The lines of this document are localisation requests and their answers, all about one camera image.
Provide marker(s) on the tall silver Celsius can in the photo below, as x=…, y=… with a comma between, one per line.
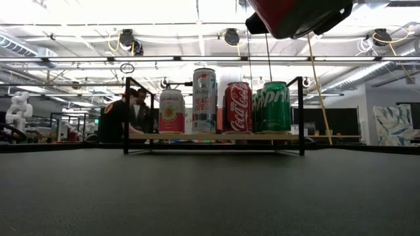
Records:
x=204, y=101

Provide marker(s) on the black table mat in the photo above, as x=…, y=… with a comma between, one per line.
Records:
x=210, y=190

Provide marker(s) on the pink and silver Spindrift can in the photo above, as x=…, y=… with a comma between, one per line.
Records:
x=295, y=16
x=171, y=111

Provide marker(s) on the wooden tray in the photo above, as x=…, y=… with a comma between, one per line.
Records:
x=213, y=136

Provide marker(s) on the green Sprite can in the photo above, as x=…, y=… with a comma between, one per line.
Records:
x=276, y=106
x=256, y=113

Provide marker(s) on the black curved object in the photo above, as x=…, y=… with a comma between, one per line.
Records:
x=18, y=132

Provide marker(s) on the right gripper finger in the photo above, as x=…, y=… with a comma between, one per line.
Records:
x=334, y=19
x=256, y=25

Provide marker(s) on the black overhead camera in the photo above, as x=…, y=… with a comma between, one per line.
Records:
x=126, y=36

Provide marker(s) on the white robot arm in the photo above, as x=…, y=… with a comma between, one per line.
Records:
x=19, y=108

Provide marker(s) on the red Coca-Cola can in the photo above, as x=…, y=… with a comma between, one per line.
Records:
x=238, y=108

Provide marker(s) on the leaf patterned curtain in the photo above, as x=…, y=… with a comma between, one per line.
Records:
x=392, y=124

